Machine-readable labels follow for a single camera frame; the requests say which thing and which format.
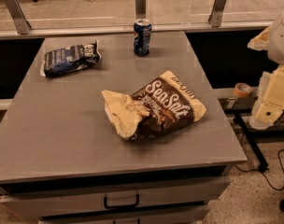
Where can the black drawer handle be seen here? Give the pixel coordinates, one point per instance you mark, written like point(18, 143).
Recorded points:
point(121, 201)

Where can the metal railing post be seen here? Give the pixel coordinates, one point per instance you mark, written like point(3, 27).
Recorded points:
point(215, 18)
point(22, 26)
point(140, 9)

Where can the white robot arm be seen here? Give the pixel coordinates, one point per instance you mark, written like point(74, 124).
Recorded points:
point(275, 51)

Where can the blue chip bag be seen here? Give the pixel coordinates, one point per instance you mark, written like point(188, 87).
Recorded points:
point(70, 59)

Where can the right metal railing post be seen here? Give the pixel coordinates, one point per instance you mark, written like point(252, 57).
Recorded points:
point(215, 18)

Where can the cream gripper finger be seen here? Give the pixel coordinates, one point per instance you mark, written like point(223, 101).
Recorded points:
point(260, 41)
point(269, 105)

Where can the grey drawer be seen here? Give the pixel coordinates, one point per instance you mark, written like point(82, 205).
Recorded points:
point(73, 201)
point(174, 215)

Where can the lower grey drawer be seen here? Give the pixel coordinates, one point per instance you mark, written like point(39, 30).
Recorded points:
point(174, 215)

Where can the middle metal railing post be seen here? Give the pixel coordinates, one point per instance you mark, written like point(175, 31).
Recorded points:
point(140, 9)

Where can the left metal railing post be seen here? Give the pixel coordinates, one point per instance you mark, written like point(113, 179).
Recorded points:
point(22, 26)

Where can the blue soda can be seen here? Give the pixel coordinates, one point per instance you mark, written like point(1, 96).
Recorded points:
point(142, 29)

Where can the orange tape roll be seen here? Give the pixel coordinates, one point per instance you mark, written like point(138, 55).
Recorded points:
point(242, 90)

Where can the black table leg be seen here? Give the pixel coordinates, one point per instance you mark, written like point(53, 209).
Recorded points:
point(263, 166)

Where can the brown sea salt chip bag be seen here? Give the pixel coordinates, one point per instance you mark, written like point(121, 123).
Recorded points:
point(162, 106)

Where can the upper grey drawer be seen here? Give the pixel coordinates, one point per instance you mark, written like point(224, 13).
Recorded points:
point(73, 201)

